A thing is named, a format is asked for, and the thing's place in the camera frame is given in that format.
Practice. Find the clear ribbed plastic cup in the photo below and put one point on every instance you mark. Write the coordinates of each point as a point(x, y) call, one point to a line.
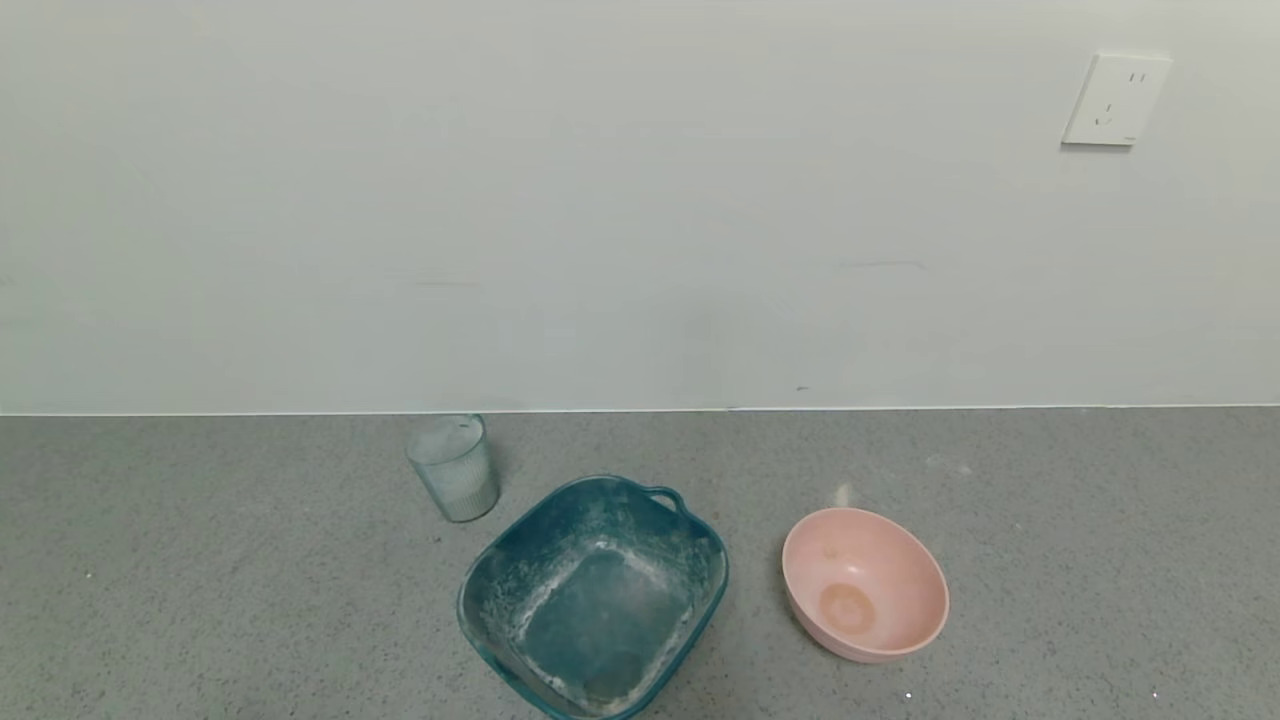
point(455, 470)

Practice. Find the pink plastic bowl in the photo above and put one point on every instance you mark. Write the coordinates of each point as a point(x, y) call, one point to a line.
point(865, 590)

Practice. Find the white wall socket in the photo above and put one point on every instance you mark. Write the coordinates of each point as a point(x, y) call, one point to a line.
point(1115, 100)

